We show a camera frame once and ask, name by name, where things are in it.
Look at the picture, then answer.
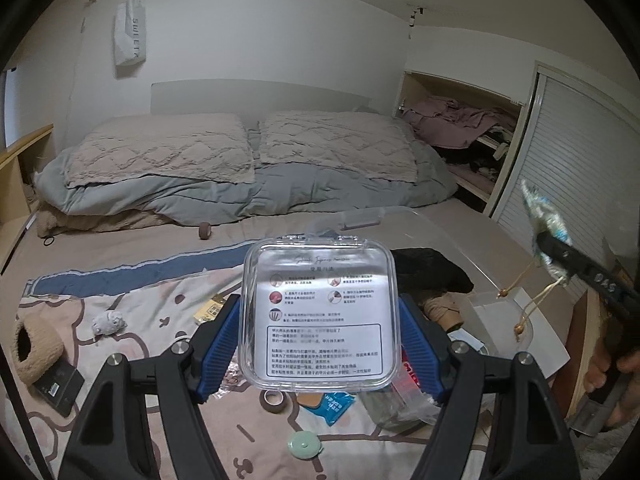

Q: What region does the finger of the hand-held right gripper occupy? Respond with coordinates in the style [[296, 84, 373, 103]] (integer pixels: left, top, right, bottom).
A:
[[532, 230, 583, 281]]

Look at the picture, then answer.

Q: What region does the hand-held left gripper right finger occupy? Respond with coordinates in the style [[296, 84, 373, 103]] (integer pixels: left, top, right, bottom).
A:
[[399, 294, 581, 480]]

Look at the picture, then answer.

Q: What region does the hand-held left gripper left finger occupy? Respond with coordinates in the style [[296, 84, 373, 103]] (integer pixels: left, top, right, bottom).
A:
[[60, 294, 243, 480]]

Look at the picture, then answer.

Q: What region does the floral drawstring pouch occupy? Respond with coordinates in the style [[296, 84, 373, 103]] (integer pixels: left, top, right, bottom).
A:
[[497, 178, 573, 343]]

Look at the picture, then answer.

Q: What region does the red packet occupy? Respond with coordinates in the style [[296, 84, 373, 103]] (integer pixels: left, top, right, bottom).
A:
[[400, 355, 421, 396]]

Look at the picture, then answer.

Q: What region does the black cloth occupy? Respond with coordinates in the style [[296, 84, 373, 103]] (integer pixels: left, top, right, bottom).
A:
[[392, 247, 475, 295]]

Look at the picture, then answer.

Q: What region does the clear plastic storage bin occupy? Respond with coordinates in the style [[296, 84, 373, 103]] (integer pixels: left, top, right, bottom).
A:
[[300, 205, 536, 361]]

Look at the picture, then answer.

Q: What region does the clear square plastic case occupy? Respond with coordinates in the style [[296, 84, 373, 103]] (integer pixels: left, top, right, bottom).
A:
[[241, 232, 405, 393]]

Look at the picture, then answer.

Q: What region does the person's right hand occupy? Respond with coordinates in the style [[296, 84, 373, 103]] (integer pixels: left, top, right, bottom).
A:
[[584, 342, 640, 431]]

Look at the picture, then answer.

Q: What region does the glittery clear packet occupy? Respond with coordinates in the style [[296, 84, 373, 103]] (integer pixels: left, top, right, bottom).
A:
[[220, 360, 248, 393]]

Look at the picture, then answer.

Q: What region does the small kraft box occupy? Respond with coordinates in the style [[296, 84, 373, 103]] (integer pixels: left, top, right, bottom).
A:
[[194, 294, 228, 326]]

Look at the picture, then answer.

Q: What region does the clear plastic bag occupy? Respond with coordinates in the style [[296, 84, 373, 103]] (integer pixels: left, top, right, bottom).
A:
[[360, 385, 443, 431]]

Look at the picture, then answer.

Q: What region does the printed blanket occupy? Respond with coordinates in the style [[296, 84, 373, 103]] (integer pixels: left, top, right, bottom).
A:
[[10, 240, 501, 480]]

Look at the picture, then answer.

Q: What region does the white louvre door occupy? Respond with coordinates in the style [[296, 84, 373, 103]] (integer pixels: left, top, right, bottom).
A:
[[490, 62, 640, 281]]

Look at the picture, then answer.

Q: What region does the blue packet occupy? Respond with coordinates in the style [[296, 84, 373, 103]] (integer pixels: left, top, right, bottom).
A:
[[305, 391, 357, 428]]

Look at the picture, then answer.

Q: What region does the dark clothing pile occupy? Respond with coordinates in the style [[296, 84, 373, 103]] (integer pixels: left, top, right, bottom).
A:
[[435, 137, 506, 181]]

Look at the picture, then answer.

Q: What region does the pale green round disc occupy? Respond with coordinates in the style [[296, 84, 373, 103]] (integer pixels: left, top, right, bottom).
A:
[[286, 432, 323, 458]]

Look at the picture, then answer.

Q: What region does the beige bed sheet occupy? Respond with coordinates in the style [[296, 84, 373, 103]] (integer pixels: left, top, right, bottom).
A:
[[10, 195, 581, 321]]

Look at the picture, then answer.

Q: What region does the grey duvet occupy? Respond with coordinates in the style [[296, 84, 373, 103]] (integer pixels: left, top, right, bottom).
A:
[[34, 132, 458, 223]]

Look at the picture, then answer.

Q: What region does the pink clothing pile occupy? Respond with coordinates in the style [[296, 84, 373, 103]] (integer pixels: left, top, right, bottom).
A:
[[402, 95, 518, 148]]

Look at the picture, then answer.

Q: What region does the black box with label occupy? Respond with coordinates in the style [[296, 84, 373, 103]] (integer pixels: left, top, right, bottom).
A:
[[32, 362, 86, 418]]

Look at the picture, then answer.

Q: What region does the beige fleece blanket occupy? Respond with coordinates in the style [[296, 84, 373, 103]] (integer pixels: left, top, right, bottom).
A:
[[35, 205, 176, 236]]

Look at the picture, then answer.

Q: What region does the fuzzy beige slipper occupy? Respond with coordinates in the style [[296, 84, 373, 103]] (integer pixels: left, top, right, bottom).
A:
[[12, 317, 66, 386]]

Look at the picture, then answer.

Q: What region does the beige textured pillow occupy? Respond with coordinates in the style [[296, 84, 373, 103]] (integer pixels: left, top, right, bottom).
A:
[[65, 112, 256, 188], [257, 110, 418, 183]]

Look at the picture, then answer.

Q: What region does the wardrobe shelf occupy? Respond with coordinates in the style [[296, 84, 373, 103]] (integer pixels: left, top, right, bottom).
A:
[[397, 70, 531, 216]]

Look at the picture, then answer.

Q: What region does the white headboard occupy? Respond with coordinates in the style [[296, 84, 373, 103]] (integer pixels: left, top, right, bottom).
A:
[[150, 80, 373, 123]]

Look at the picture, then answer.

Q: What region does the wooden side shelf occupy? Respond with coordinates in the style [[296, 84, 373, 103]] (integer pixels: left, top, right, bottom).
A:
[[0, 125, 55, 271]]

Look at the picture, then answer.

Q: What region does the white paper bag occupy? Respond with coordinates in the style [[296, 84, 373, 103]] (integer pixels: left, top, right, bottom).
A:
[[114, 0, 147, 68]]

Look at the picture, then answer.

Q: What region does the brown rope spool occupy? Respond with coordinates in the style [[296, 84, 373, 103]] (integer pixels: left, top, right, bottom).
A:
[[419, 292, 463, 331]]

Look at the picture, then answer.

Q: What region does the wooden bed frame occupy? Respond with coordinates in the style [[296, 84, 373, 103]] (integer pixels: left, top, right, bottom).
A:
[[565, 285, 608, 418]]

